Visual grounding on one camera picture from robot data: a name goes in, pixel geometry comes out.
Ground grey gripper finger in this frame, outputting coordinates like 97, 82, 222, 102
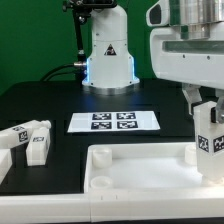
211, 96, 224, 124

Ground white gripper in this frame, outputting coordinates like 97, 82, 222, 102
150, 25, 224, 115

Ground white desk tabletop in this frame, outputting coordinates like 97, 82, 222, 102
84, 142, 224, 193

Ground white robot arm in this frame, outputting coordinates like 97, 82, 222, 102
146, 0, 224, 123

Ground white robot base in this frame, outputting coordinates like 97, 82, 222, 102
82, 5, 140, 95

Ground white marker sheet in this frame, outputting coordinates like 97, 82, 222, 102
68, 111, 160, 133

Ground white block left edge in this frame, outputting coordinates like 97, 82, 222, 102
0, 149, 12, 184

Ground black cables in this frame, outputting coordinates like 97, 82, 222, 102
40, 63, 84, 82

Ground black camera stand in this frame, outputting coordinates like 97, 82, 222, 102
62, 0, 117, 80

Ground white front rail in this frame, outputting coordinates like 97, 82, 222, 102
0, 187, 224, 224

